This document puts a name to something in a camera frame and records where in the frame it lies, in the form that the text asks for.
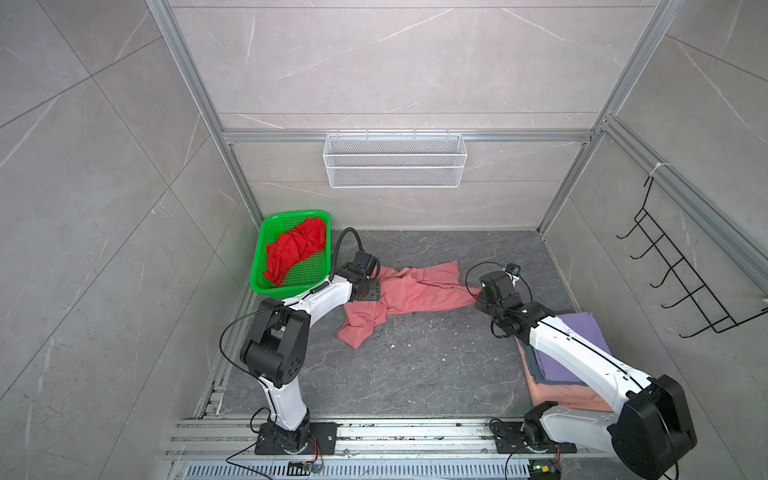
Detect pink t-shirt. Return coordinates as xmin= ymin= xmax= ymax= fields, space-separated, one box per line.
xmin=337 ymin=261 xmax=480 ymax=349

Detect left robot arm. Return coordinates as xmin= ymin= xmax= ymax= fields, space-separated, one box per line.
xmin=240 ymin=250 xmax=380 ymax=454

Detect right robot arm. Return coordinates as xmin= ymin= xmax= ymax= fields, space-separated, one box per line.
xmin=475 ymin=264 xmax=697 ymax=479

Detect red t-shirt in basket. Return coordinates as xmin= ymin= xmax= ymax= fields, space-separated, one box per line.
xmin=263 ymin=214 xmax=327 ymax=287

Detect green plastic basket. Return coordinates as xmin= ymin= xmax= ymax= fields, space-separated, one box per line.
xmin=250 ymin=210 xmax=331 ymax=299

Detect folded grey t-shirt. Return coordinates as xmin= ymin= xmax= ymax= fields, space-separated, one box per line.
xmin=517 ymin=340 xmax=546 ymax=384

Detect folded purple t-shirt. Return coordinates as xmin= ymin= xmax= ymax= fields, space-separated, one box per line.
xmin=528 ymin=312 xmax=616 ymax=386

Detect folded salmon t-shirt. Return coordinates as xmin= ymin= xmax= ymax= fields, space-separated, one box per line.
xmin=522 ymin=359 xmax=612 ymax=412

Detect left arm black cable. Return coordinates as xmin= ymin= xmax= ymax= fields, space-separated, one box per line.
xmin=328 ymin=227 xmax=365 ymax=283

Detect white wire mesh basket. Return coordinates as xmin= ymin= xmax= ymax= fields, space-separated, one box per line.
xmin=323 ymin=133 xmax=468 ymax=189

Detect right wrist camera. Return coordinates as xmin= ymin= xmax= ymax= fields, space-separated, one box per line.
xmin=504 ymin=263 xmax=521 ymax=285

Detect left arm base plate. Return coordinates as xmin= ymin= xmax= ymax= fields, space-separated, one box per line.
xmin=254 ymin=422 xmax=339 ymax=455

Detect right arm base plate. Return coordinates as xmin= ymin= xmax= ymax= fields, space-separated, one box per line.
xmin=488 ymin=418 xmax=577 ymax=454

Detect aluminium rail frame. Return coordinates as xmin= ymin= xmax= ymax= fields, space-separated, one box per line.
xmin=161 ymin=415 xmax=633 ymax=479

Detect black wire hook rack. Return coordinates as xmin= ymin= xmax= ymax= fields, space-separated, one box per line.
xmin=616 ymin=176 xmax=767 ymax=339

